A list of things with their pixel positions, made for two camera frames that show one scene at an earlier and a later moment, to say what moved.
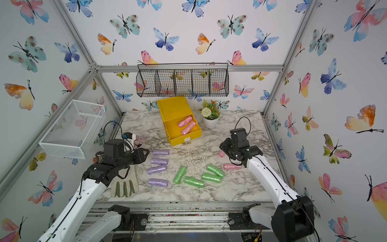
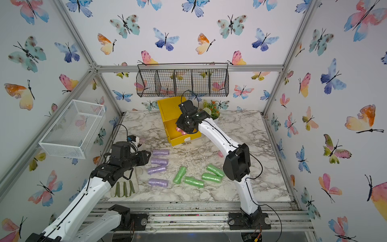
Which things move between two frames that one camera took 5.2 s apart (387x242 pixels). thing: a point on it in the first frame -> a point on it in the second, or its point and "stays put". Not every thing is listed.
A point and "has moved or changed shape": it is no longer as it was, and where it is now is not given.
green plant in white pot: [210, 114] stays put
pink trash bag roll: [229, 166] has moved or changed shape
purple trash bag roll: [159, 161] stays put
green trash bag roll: [215, 170] stays put
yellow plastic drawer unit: [179, 120] stays put
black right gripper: [227, 143] -> [178, 123]
